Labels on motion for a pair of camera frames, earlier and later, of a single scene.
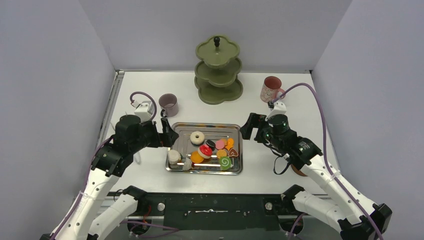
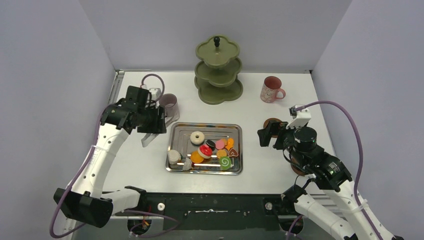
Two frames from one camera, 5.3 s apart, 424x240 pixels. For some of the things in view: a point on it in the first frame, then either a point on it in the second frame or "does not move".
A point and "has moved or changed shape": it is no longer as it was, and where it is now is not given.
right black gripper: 257,127 to 276,136
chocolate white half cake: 187,164 does not move
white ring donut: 197,140 does not move
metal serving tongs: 137,157 has moved or changed shape
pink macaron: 219,144 does not move
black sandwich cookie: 211,144 does not move
